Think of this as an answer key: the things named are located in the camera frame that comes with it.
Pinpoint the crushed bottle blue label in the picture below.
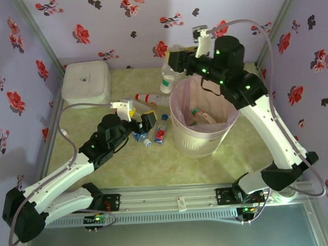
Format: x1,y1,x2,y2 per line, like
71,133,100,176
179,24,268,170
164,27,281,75
132,131,153,149

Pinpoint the clear tape roll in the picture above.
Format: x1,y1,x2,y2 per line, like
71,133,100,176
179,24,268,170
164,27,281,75
275,186,298,205

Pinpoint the small circuit board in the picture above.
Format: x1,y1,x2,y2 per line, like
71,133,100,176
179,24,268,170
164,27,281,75
237,205,263,216
83,214,109,225

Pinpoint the long clear square bottle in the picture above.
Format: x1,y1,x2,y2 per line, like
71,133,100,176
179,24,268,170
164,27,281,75
132,98,160,115

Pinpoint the blue cap bottle red label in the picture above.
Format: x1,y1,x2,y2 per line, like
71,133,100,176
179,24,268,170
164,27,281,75
152,114,170,145

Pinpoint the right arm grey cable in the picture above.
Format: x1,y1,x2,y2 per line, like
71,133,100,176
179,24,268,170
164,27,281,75
207,15,328,226

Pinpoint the aluminium corner post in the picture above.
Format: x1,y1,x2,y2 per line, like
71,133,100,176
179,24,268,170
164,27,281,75
10,0,67,81
252,0,305,70

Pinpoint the grey slotted cable duct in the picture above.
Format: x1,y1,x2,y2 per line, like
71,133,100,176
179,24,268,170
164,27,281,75
30,205,313,230

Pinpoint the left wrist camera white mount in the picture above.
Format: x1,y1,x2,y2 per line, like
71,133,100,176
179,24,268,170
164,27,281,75
110,100,135,122

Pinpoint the clear bottle red cap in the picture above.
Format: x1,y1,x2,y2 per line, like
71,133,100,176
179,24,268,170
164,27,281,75
134,92,171,108

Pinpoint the clear bottle green label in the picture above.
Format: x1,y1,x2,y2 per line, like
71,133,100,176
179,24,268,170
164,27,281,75
157,44,190,95

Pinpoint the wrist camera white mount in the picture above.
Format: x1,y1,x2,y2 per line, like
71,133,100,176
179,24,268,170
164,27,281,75
191,24,214,59
110,100,135,122

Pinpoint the green cap bottle red label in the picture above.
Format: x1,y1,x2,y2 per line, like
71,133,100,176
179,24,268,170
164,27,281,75
189,106,217,125

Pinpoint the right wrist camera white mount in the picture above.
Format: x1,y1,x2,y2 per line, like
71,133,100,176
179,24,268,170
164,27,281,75
191,24,214,59

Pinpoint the left arm grey cable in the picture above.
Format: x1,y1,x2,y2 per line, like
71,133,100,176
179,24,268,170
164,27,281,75
2,102,120,246

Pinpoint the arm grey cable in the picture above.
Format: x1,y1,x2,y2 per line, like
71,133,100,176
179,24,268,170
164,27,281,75
207,15,328,226
2,102,120,246

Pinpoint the white plastic storage box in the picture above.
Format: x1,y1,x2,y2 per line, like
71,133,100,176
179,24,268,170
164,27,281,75
59,59,113,109

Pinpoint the small white red tag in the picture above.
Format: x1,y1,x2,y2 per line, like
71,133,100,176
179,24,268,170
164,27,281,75
175,195,188,212

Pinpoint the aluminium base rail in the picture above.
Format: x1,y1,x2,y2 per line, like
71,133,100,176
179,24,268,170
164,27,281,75
20,178,317,217

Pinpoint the white plastic waste bin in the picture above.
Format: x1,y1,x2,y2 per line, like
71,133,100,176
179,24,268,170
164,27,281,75
168,75,242,159

